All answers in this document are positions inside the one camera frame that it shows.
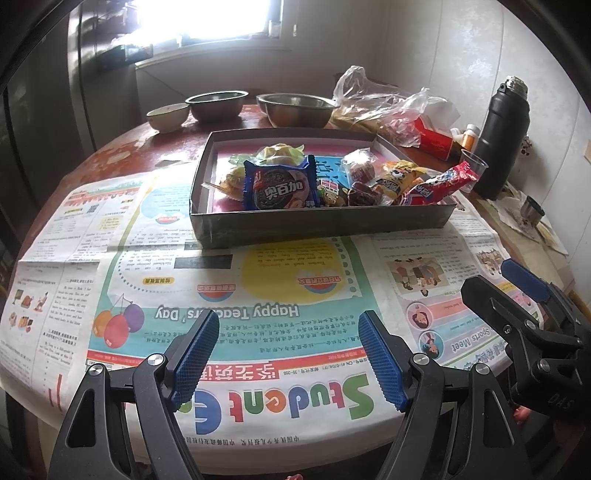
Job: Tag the light green snack packet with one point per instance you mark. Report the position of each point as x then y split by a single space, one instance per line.
277 152

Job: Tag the small steel bowl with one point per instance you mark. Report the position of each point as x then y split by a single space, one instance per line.
217 106

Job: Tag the grey cardboard box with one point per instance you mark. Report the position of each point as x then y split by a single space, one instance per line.
300 226

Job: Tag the yellow snack packet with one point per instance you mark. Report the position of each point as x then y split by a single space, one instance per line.
401 177

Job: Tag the black thermos bottle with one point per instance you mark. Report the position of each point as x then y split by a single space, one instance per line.
501 138

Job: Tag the clear plastic bag with bread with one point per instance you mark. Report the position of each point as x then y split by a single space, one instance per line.
369 106

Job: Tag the dark red wrapped snack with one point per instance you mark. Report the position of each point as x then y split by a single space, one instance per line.
364 194

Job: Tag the dark spotted wall decoration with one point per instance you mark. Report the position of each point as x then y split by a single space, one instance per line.
525 146

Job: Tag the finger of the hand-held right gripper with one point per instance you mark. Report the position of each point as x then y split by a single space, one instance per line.
526 279
489 295

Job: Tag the white ceramic bowl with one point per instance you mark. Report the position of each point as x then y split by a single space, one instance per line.
167 117

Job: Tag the large steel bowl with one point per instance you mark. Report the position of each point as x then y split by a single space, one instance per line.
298 110

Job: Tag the bright window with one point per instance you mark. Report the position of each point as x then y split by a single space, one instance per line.
207 18

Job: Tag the white small bottle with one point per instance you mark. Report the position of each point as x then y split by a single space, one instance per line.
456 133

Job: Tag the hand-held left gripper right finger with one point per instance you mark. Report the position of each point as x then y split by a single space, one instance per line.
381 360

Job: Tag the blue cookie packet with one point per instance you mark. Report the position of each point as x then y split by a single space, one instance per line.
281 184

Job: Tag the red tissue pack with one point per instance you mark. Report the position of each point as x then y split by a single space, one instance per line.
434 138

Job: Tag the colourful newspaper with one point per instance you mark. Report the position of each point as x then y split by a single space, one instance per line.
277 286

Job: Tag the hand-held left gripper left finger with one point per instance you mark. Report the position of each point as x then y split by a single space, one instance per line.
194 355

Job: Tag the white wall outlet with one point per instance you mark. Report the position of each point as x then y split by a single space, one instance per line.
587 152

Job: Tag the orange small bottle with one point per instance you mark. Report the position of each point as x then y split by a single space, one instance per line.
471 136

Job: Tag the dark cabinet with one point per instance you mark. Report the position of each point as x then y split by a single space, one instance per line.
92 92

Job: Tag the clear plastic cup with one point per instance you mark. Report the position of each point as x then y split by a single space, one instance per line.
475 166

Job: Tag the small brown red packet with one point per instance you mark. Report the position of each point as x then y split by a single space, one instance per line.
330 191

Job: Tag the clear brown snack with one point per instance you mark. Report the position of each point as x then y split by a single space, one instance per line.
360 168

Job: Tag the small metal cup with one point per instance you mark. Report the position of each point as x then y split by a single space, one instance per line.
531 212

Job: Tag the person's right hand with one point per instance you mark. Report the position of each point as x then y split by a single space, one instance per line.
521 415

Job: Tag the handwritten paper sheets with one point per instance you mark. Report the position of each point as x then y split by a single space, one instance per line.
512 217

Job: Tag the long red snack packet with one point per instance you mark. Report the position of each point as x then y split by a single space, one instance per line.
438 184

